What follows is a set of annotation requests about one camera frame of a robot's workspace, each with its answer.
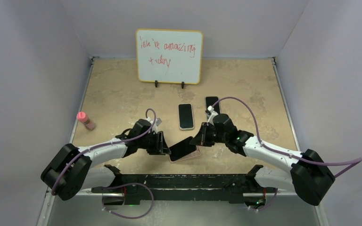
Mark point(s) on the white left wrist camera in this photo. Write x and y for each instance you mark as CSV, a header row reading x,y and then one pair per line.
x,y
156,122

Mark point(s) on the black phone with case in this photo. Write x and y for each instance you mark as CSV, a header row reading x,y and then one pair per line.
x,y
209,101

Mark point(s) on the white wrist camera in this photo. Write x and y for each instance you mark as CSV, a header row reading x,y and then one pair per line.
x,y
156,122
210,113

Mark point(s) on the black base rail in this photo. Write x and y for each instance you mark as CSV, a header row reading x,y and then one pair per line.
x,y
231,188

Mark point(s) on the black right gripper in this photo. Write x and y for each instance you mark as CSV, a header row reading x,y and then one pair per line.
x,y
200,139

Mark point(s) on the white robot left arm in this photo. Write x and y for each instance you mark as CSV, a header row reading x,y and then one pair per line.
x,y
73,168

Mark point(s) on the pink capped small bottle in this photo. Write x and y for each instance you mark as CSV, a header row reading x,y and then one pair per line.
x,y
83,118

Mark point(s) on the clear grey phone case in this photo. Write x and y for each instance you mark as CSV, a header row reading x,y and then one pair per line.
x,y
179,124

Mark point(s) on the yellow framed whiteboard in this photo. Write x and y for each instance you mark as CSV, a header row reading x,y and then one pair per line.
x,y
169,56

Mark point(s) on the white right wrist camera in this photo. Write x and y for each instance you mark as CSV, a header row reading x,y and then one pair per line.
x,y
210,113

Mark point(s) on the pink phone case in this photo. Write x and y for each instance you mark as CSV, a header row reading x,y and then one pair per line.
x,y
189,156

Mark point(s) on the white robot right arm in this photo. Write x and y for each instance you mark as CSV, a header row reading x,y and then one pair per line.
x,y
303,173

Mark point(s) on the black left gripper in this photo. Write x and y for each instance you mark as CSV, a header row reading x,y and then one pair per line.
x,y
160,147

